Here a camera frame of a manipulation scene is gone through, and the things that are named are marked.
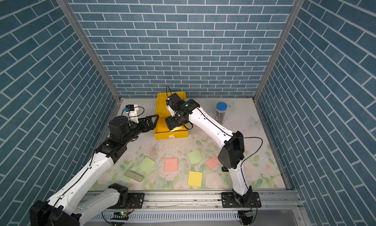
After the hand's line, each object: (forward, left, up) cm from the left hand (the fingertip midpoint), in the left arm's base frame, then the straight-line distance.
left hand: (157, 117), depth 74 cm
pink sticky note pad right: (-13, -31, -27) cm, 43 cm away
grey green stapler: (-21, +14, -26) cm, 36 cm away
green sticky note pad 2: (-10, -20, -27) cm, 35 cm away
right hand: (+2, -8, -8) cm, 11 cm away
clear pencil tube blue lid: (+15, -36, -8) cm, 40 cm away
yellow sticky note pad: (-22, -20, -27) cm, 41 cm away
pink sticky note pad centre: (-14, -5, -28) cm, 32 cm away
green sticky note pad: (-14, +9, -28) cm, 33 cm away
